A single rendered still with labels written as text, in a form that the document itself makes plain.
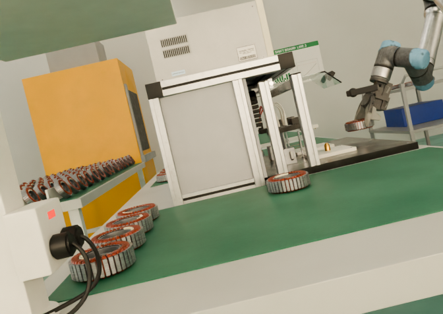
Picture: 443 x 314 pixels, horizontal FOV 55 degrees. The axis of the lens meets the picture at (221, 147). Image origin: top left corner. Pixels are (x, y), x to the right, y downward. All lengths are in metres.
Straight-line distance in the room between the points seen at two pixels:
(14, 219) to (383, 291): 0.46
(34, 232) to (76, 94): 4.60
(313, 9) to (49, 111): 4.29
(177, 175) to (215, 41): 0.45
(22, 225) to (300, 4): 6.80
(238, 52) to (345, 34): 5.93
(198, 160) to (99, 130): 3.87
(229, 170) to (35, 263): 0.77
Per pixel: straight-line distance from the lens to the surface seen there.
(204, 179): 1.27
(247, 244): 0.73
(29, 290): 0.66
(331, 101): 7.09
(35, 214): 0.60
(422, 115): 4.38
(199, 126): 1.26
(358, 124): 1.73
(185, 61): 1.41
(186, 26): 1.43
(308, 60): 7.07
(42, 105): 5.28
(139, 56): 6.96
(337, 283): 0.55
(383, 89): 1.81
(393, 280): 0.57
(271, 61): 1.28
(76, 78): 5.18
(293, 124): 1.47
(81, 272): 0.77
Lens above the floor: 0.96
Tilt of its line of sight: 3 degrees down
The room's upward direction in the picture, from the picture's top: 13 degrees counter-clockwise
